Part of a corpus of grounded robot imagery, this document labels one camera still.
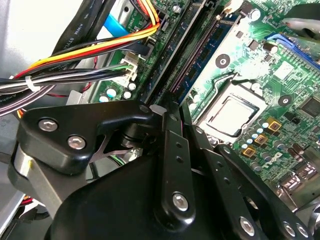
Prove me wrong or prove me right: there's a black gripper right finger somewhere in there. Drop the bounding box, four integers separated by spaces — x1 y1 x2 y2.
182 102 314 240

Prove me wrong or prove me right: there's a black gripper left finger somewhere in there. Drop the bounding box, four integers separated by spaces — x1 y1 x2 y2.
8 99 197 223

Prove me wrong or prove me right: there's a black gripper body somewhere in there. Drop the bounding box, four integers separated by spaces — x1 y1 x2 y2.
46 151 237 240

